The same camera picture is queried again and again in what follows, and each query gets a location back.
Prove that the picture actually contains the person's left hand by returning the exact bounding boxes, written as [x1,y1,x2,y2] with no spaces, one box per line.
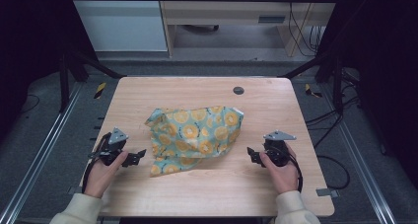
[83,150,130,199]

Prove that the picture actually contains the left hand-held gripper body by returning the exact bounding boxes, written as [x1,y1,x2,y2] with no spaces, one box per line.
[88,127,129,168]

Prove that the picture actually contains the black metal stand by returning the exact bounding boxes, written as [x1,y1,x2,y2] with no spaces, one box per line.
[278,50,347,115]
[58,47,127,113]

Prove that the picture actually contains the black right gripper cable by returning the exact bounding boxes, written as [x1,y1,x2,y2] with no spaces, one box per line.
[288,152,305,193]

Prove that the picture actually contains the person's right hand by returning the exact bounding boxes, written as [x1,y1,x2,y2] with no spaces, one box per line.
[258,142,301,195]

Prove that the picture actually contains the black hanging cables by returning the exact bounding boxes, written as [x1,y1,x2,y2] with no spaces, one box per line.
[286,0,325,58]

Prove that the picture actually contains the white cabinet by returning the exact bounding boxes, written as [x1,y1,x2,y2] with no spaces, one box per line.
[66,0,169,52]

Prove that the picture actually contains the black floor cables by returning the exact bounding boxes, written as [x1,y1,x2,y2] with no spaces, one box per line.
[305,70,363,190]

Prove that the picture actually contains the yellow black striped tape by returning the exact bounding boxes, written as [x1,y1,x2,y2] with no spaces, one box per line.
[93,82,107,100]
[304,83,323,99]

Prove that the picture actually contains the aluminium floor rail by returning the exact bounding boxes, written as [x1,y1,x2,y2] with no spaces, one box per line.
[0,81,84,224]
[318,82,399,224]

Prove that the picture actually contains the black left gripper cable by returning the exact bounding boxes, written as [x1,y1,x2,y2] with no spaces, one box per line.
[81,132,112,194]

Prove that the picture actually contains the thin black floor cable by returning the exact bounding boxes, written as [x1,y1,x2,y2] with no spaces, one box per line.
[19,94,41,115]

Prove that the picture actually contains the black curtain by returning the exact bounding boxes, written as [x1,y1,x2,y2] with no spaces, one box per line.
[0,0,100,143]
[316,0,418,188]

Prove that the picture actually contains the teal cloth with orange slices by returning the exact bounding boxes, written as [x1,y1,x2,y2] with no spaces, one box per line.
[144,105,245,178]

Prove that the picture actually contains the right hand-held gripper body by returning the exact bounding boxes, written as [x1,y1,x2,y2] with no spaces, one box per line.
[261,129,298,168]

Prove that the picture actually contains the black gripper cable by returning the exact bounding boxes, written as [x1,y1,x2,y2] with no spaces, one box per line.
[81,132,112,194]
[288,152,305,193]

